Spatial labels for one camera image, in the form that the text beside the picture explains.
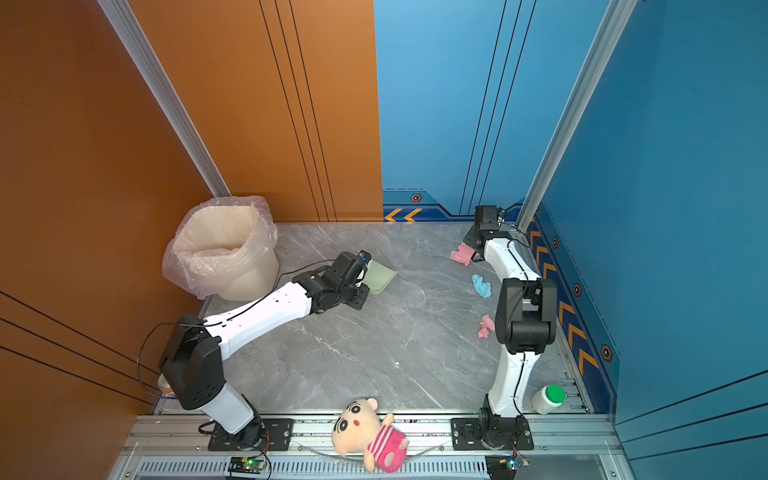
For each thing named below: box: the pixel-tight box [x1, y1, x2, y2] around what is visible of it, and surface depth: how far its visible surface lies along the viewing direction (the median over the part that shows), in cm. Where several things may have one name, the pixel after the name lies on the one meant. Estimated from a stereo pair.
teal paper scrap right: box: [472, 274, 492, 298], surface depth 102 cm
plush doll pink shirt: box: [332, 398, 410, 473], surface depth 68 cm
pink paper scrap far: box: [450, 243, 476, 267], surface depth 111 cm
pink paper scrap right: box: [478, 314, 495, 338], surface depth 93 cm
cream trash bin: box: [173, 206, 280, 302], surface depth 86 cm
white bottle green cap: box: [531, 384, 566, 414], surface depth 72 cm
